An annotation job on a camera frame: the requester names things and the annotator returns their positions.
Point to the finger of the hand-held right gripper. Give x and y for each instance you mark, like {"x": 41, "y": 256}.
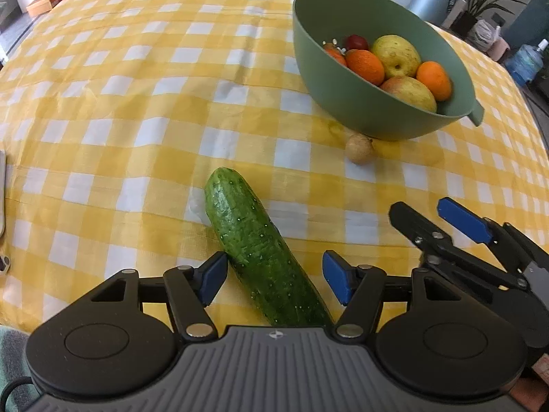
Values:
{"x": 429, "y": 227}
{"x": 465, "y": 221}

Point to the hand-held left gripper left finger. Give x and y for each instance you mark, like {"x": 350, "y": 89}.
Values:
{"x": 214, "y": 277}

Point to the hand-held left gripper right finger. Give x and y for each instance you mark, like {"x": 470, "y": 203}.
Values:
{"x": 339, "y": 277}

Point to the green cucumber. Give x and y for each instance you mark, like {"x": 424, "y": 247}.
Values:
{"x": 257, "y": 249}

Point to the large orange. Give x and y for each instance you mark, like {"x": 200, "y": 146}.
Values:
{"x": 434, "y": 79}
{"x": 365, "y": 66}

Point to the green colander bowl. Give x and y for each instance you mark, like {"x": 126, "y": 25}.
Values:
{"x": 326, "y": 64}

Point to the small tangerine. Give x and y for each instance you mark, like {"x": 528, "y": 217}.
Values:
{"x": 335, "y": 56}

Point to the small brown longan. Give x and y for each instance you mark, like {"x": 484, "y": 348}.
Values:
{"x": 360, "y": 149}

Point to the red-yellow apple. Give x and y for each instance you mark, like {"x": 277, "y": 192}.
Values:
{"x": 409, "y": 93}

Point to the blue water bottle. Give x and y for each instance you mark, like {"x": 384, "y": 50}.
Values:
{"x": 527, "y": 62}

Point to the pink small bin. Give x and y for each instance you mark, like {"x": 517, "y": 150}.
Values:
{"x": 498, "y": 50}

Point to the yellow-green apple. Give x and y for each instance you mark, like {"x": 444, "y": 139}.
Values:
{"x": 395, "y": 55}

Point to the white plastic bag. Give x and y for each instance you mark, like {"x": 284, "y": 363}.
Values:
{"x": 482, "y": 34}

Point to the yellow checked tablecloth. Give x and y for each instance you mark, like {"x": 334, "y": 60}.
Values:
{"x": 150, "y": 94}

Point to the dark red plum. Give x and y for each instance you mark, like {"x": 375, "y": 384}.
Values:
{"x": 357, "y": 42}

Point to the potted green floor plant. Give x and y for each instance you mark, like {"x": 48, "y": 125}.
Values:
{"x": 474, "y": 4}

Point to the brown cardboard box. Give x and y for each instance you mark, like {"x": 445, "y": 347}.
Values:
{"x": 40, "y": 6}

